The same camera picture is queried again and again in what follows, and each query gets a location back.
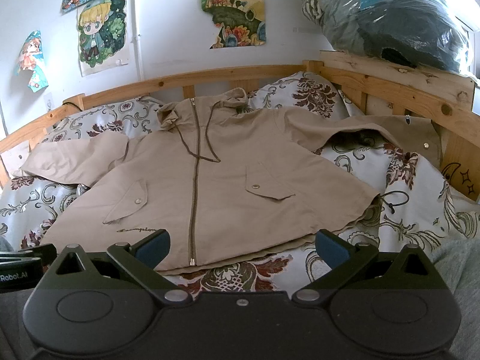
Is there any beige hooded zip jacket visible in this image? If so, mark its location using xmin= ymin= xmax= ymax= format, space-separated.
xmin=22 ymin=88 xmax=440 ymax=272

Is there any orange haired anime sticker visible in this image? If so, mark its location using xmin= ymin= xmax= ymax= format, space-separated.
xmin=16 ymin=30 xmax=49 ymax=93

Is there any blond anime character poster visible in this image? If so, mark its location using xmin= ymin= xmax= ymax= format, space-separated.
xmin=76 ymin=0 xmax=129 ymax=77

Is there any plastic bagged bedding bundle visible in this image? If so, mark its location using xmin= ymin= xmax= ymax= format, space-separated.
xmin=302 ymin=0 xmax=472 ymax=76

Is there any landscape painting poster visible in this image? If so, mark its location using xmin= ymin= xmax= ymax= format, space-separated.
xmin=201 ymin=0 xmax=267 ymax=49

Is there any wooden bed frame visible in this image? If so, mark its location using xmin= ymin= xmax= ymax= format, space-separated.
xmin=1 ymin=51 xmax=479 ymax=200

